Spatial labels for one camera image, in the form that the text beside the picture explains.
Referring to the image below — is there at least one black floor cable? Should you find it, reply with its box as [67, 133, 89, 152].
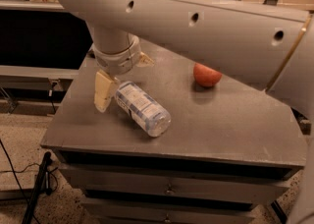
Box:
[0, 139, 42, 224]

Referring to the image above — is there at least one clear plastic water bottle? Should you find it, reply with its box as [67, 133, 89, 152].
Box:
[115, 82, 171, 138]

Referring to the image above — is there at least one upper drawer knob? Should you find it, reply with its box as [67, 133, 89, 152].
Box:
[164, 184, 176, 196]

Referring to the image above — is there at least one lower drawer knob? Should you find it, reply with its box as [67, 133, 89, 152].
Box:
[163, 214, 172, 224]

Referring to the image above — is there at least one red apple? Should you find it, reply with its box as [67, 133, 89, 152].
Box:
[193, 63, 222, 87]

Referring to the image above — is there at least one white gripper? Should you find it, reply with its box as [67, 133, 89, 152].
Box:
[92, 35, 155, 113]

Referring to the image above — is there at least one grey low bench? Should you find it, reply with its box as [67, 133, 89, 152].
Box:
[0, 65, 79, 91]

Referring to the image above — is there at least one grey drawer cabinet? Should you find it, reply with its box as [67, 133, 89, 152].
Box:
[42, 43, 307, 224]

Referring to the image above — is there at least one drawer knob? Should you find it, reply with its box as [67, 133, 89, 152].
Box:
[164, 184, 176, 196]
[163, 214, 172, 224]

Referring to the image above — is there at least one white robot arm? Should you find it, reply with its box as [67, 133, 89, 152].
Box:
[58, 0, 314, 120]

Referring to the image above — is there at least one black tripod leg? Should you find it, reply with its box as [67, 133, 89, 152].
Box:
[22, 151, 52, 224]

